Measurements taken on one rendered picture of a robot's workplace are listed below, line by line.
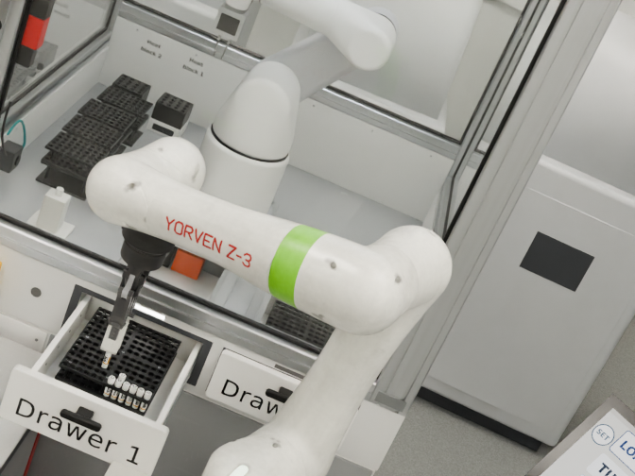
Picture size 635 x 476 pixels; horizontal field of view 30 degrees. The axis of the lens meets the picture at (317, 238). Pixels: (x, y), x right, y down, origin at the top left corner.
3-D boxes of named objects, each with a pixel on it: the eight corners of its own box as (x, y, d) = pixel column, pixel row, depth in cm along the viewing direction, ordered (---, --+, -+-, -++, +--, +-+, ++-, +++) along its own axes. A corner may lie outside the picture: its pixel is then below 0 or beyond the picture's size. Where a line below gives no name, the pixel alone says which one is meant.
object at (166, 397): (145, 464, 210) (156, 438, 207) (11, 407, 209) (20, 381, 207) (202, 350, 246) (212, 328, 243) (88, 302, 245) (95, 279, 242)
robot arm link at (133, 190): (303, 282, 178) (317, 215, 173) (262, 307, 168) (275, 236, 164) (114, 201, 192) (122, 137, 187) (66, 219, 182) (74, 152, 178)
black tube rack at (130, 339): (138, 428, 217) (148, 401, 214) (49, 391, 217) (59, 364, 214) (171, 366, 237) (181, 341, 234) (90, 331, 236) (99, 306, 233)
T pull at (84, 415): (98, 433, 202) (100, 427, 201) (58, 416, 202) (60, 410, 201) (105, 421, 205) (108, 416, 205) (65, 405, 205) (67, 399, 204)
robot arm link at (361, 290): (410, 333, 171) (431, 257, 167) (370, 360, 160) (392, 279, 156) (303, 287, 178) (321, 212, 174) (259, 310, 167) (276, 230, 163)
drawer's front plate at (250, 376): (337, 451, 236) (358, 410, 231) (204, 395, 236) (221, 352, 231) (339, 447, 238) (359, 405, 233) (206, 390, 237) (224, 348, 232)
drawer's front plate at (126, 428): (148, 480, 209) (167, 433, 204) (-3, 416, 208) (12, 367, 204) (151, 474, 210) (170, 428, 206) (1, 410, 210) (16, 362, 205)
